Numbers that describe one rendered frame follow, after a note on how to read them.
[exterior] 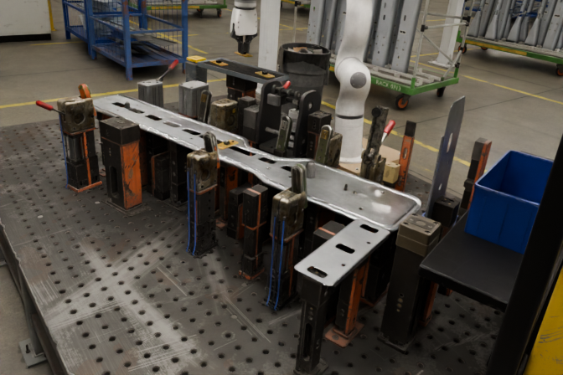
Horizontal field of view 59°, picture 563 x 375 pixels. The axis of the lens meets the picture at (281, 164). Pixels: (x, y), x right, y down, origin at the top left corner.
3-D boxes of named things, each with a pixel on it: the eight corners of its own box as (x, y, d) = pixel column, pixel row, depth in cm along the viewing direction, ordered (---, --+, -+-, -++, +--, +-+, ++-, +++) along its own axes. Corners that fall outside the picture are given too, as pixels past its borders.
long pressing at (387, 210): (74, 105, 198) (73, 102, 197) (121, 95, 214) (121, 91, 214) (390, 235, 125) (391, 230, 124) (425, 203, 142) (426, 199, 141)
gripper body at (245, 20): (250, 2, 196) (250, 32, 200) (228, 3, 190) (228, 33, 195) (261, 6, 190) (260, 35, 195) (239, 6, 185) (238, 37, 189)
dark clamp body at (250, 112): (231, 201, 196) (234, 108, 180) (253, 189, 205) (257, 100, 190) (252, 210, 190) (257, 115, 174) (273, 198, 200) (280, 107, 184)
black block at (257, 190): (230, 276, 152) (233, 192, 140) (253, 261, 160) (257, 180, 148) (250, 287, 148) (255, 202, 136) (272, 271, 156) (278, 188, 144)
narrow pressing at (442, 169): (420, 232, 125) (448, 103, 111) (437, 215, 134) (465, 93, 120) (423, 233, 125) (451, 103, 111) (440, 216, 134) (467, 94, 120)
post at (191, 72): (184, 156, 231) (183, 61, 213) (197, 151, 237) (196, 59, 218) (196, 160, 227) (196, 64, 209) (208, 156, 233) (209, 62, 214)
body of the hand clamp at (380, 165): (347, 252, 168) (360, 157, 153) (356, 244, 173) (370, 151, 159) (362, 259, 165) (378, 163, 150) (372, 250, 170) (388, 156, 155)
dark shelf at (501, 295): (415, 275, 109) (418, 264, 107) (518, 157, 176) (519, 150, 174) (521, 322, 97) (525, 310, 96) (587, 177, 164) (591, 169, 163)
